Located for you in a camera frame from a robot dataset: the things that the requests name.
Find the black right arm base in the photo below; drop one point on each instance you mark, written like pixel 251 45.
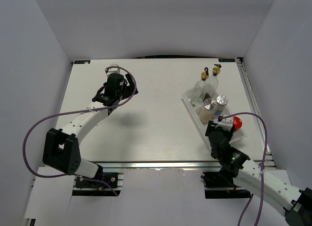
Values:
pixel 219 185

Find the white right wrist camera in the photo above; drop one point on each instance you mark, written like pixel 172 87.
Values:
pixel 224 122

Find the clear round glass oil bottle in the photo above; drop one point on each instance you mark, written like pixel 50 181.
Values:
pixel 195 98

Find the square glass bottle gold spout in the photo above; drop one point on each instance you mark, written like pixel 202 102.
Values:
pixel 212 84

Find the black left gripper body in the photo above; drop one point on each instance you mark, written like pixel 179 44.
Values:
pixel 126 91

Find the silver lid shaker bottle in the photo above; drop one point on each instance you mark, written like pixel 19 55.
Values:
pixel 222 102

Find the silver cone cap grinder bottle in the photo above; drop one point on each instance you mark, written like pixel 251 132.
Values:
pixel 208 110

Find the red cap sauce jar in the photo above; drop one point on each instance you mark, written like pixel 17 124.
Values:
pixel 237 122

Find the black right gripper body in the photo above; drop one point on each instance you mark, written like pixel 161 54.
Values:
pixel 211 126

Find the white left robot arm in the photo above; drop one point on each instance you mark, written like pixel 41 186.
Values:
pixel 61 148

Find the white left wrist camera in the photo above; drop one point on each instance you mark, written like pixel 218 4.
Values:
pixel 112 69

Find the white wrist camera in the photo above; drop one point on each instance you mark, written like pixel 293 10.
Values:
pixel 112 69
pixel 224 122

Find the aluminium table rail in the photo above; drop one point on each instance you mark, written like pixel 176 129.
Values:
pixel 269 162
pixel 159 164

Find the aluminium table right rail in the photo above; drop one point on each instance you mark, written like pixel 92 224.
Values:
pixel 269 162

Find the aluminium table front rail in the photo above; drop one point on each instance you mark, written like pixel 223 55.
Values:
pixel 159 164

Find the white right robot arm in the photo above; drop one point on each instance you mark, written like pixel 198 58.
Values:
pixel 237 168

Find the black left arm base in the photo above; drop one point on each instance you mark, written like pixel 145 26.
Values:
pixel 107 184

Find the blue sticker on left corner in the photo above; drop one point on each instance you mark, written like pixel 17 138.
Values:
pixel 82 62

